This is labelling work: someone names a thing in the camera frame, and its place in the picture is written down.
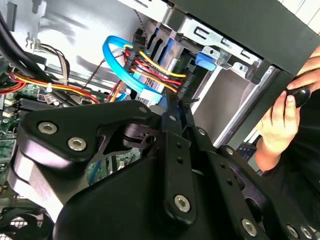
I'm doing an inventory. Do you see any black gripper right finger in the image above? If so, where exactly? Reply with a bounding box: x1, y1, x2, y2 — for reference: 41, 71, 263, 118
178, 98, 320, 240

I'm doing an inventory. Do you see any small round black tool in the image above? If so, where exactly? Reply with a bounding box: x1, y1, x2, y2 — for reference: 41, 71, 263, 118
289, 86, 312, 109

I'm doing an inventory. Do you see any person's bare hand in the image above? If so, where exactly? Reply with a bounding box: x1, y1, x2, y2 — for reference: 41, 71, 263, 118
286, 45, 320, 91
254, 90, 302, 174

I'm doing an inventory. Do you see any blue data wire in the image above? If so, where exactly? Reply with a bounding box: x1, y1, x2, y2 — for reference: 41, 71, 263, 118
102, 34, 162, 106

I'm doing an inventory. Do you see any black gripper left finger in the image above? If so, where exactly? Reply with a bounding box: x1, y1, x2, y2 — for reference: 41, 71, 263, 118
7, 89, 200, 225

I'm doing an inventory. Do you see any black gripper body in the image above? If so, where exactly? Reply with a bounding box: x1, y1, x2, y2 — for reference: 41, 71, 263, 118
52, 156, 242, 240

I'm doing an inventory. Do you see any red yellow power wire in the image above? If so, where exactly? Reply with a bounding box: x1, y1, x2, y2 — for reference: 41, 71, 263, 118
123, 44, 194, 101

